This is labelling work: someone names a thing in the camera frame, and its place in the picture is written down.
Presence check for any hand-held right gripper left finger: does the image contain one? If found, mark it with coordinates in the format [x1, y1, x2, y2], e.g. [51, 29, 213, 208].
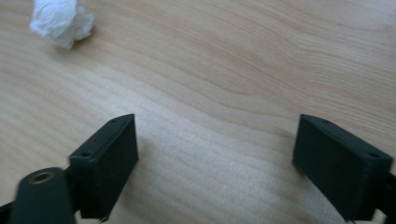
[68, 113, 140, 222]

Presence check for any white tissue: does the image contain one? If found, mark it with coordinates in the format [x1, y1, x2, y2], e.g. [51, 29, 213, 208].
[29, 0, 95, 50]

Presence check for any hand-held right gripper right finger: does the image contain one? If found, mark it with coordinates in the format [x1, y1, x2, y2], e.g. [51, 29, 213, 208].
[291, 113, 394, 222]

